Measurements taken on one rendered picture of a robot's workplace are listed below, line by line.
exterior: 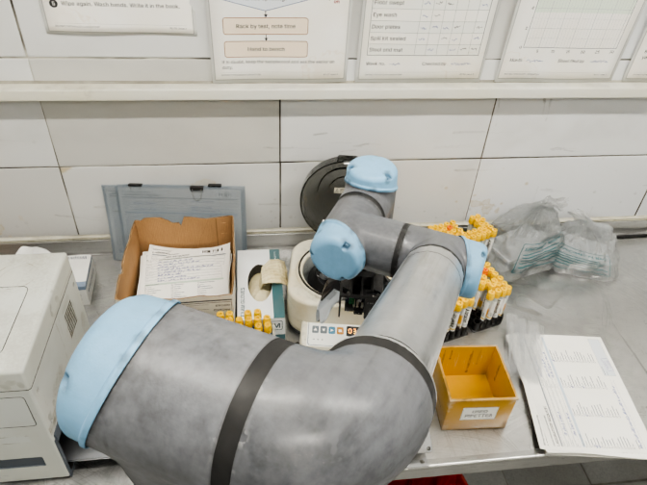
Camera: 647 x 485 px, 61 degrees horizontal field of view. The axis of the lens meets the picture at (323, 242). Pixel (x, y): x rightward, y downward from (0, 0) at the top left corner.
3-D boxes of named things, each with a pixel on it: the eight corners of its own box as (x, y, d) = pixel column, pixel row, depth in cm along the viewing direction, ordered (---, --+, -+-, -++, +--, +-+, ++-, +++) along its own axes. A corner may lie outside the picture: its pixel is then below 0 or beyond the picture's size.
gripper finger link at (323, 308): (301, 332, 98) (333, 305, 93) (305, 308, 102) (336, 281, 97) (315, 340, 99) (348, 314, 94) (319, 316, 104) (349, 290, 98)
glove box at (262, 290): (239, 342, 125) (237, 312, 119) (238, 271, 143) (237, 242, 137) (294, 338, 126) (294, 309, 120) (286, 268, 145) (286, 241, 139)
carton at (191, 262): (124, 349, 121) (111, 300, 112) (142, 264, 143) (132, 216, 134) (238, 343, 124) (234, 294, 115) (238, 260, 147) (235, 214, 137)
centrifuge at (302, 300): (282, 356, 122) (282, 317, 114) (293, 268, 145) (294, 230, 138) (391, 362, 122) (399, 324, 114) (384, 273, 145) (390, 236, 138)
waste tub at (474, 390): (440, 431, 109) (450, 400, 103) (426, 376, 120) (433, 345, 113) (505, 429, 110) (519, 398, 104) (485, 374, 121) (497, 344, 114)
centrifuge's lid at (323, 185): (300, 156, 126) (303, 142, 133) (297, 248, 139) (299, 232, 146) (395, 161, 126) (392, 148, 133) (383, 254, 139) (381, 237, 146)
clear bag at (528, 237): (502, 289, 143) (521, 232, 131) (459, 250, 154) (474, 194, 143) (572, 262, 153) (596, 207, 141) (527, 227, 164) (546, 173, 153)
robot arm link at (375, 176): (335, 174, 76) (355, 146, 82) (332, 236, 83) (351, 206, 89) (390, 188, 74) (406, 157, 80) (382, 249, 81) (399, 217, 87)
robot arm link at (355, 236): (389, 253, 66) (413, 204, 74) (304, 229, 70) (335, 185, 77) (383, 298, 71) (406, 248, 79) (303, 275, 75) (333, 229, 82)
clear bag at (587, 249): (538, 269, 149) (554, 228, 141) (543, 234, 162) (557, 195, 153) (618, 291, 144) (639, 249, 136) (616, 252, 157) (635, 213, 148)
